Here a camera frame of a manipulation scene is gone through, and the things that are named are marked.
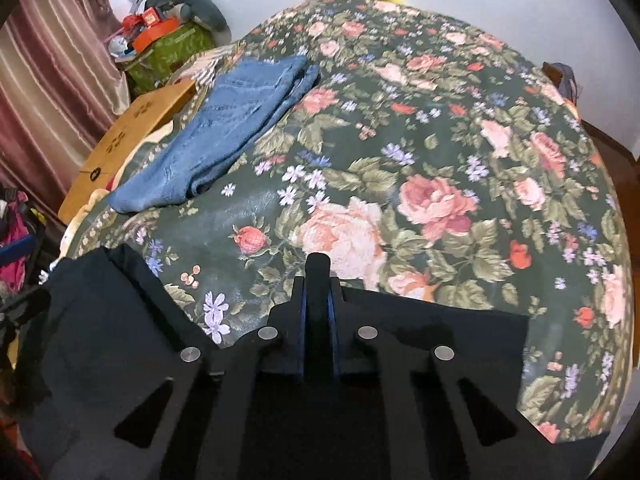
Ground red striped curtain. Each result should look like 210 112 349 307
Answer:
1 0 130 214

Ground green bag with clutter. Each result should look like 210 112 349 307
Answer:
120 23 215 98

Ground purple grey backpack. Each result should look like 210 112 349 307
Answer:
542 62 580 105

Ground cardboard box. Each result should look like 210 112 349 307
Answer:
58 80 195 224

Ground grey plush toy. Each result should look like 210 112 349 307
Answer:
144 0 232 46

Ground floral bed cover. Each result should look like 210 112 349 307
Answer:
65 0 634 443

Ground folded blue jeans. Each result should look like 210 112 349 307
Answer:
108 55 320 214

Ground pink clothes pile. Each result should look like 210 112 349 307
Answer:
1 186 44 299

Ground black pants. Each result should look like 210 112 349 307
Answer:
12 244 532 480

